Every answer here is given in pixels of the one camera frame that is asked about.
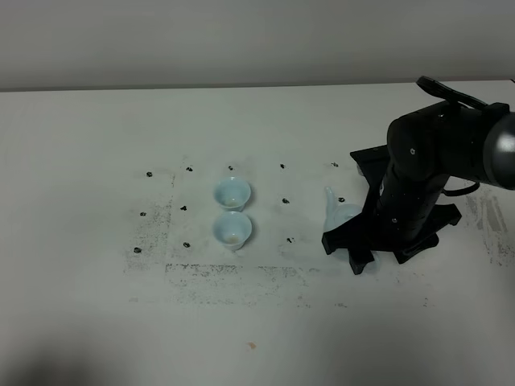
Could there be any near light blue teacup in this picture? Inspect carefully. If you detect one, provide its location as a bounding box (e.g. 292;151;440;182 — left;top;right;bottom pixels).
212;211;253;251

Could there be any light blue porcelain teapot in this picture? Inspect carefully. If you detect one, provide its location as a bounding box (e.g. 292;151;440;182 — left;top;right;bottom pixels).
323;187;380;275

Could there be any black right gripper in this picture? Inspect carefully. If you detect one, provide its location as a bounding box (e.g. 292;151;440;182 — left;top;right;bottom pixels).
322;146;461;275

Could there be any light blue teacup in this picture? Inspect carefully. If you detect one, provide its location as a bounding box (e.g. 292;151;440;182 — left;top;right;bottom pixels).
212;211;253;251
213;176;252;211

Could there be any far light blue teacup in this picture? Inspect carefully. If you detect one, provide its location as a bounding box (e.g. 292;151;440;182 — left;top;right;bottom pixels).
213;176;252;211

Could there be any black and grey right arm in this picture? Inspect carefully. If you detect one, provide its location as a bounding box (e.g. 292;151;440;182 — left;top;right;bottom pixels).
322;76;514;274

